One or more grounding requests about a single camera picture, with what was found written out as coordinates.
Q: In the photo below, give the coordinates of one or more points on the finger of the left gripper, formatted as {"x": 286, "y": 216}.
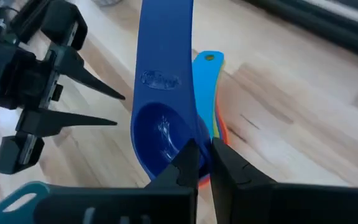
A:
{"x": 73, "y": 67}
{"x": 42, "y": 123}

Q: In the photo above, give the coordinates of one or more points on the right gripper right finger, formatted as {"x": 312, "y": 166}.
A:
{"x": 238, "y": 193}

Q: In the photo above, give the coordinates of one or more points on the dark blue measuring cup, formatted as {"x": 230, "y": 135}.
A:
{"x": 163, "y": 46}

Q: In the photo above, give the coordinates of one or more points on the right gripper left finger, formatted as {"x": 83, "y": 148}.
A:
{"x": 179, "y": 177}

